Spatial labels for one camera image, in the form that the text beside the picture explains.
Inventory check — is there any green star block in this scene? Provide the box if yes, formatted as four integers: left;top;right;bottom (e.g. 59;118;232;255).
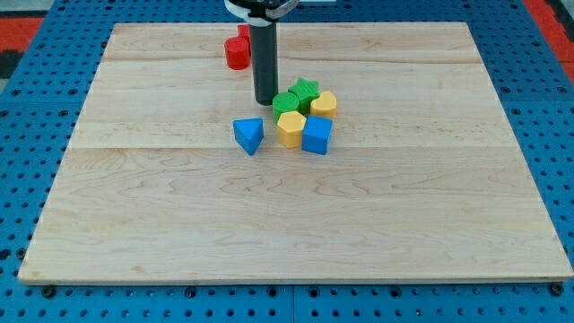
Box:
288;77;320;115

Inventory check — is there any yellow hexagon block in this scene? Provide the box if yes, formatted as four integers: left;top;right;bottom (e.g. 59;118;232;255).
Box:
277;111;307;148

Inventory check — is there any light wooden board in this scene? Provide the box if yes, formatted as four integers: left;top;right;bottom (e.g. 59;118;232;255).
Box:
19;22;573;285

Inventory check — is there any yellow heart block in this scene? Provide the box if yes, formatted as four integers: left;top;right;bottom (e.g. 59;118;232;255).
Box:
310;92;337;119

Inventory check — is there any red block behind rod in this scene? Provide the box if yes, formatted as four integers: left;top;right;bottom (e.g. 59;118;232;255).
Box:
237;23;251;51

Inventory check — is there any green cylinder block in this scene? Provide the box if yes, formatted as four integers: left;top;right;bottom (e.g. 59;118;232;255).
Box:
272;92;300;124

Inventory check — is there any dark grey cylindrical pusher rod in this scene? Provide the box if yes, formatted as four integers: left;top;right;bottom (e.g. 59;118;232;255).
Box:
249;22;278;106

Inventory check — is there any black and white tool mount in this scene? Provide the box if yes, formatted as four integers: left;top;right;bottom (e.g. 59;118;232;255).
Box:
224;0;299;27

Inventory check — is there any red cylinder block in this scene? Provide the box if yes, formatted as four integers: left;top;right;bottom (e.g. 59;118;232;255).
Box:
224;37;251;70

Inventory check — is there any blue triangle block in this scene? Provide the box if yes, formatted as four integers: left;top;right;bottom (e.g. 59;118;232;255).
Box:
232;118;264;155

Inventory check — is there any blue cube block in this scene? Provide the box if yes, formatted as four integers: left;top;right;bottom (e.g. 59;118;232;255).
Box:
301;115;333;155

